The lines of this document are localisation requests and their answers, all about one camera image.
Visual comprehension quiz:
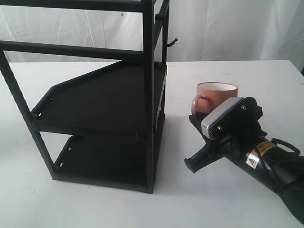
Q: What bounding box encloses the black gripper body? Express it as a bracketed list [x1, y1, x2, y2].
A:
[211, 97, 263, 153]

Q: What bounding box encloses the pink ceramic mug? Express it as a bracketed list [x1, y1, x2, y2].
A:
[191, 82, 238, 115]

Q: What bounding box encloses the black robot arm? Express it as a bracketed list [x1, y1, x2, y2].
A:
[184, 97, 304, 223]

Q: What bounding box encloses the black rack hook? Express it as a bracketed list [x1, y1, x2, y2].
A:
[167, 38, 178, 48]

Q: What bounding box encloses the black metal shelf rack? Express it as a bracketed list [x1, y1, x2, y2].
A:
[0, 0, 170, 194]

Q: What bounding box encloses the white backdrop cloth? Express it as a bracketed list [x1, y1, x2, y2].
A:
[0, 0, 304, 69]

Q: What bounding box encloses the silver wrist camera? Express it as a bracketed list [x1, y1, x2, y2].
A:
[200, 97, 245, 140]

